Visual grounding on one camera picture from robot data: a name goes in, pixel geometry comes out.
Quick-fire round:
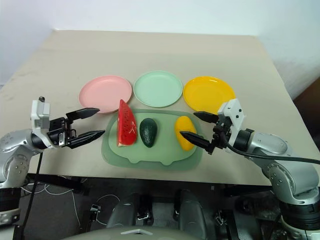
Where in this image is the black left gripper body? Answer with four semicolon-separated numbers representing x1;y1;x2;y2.
47;116;78;150

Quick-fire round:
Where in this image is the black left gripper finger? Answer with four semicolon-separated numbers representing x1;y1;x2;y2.
65;107;101;123
66;130;106;150

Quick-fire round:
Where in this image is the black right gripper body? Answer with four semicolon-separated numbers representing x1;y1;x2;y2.
211;117;233;151

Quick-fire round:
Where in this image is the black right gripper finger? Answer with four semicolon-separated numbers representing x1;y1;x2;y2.
179;130;216;156
193;111;221;124

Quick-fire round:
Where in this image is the yellow round plate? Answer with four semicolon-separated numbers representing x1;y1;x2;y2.
182;75;236;113

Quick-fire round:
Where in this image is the pink round plate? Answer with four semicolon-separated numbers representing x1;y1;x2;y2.
78;76;133;115

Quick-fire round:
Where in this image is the pale green round plate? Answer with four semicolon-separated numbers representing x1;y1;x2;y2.
133;70;184;109

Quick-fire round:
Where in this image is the yellow mango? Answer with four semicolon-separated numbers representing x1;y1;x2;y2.
174;115;198;152

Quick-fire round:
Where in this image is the green rectangular tray mat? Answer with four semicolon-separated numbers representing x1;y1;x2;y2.
101;108;204;173

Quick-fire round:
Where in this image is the red watermelon slice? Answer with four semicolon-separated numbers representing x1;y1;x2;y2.
116;99;138;148

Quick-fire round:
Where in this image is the dark green avocado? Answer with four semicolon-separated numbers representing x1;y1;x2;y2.
139;117;159;149

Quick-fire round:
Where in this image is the dark rounded grey shape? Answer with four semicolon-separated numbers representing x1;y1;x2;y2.
174;189;214;231
106;192;152;229

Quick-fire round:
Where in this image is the grey rounded robot torso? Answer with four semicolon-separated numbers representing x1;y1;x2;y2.
61;220;227;240

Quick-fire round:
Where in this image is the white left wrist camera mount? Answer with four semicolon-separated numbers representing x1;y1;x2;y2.
30;95;55;150

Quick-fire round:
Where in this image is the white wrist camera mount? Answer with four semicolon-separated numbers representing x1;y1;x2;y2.
217;98;247;149
30;95;55;150

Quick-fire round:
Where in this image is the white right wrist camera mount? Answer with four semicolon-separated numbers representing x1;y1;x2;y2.
217;98;247;149

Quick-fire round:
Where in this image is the black table frame bar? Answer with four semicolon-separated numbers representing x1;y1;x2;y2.
25;173;91;197
220;184;276;199

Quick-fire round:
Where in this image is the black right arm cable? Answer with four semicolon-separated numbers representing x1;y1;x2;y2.
219;129;320;166

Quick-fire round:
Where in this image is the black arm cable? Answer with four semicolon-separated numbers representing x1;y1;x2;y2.
219;129;320;166
14;149;44;240

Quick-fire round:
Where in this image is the thin white wire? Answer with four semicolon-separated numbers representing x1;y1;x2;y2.
21;181;121;226

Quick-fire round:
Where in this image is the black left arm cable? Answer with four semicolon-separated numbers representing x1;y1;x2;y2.
14;149;44;240

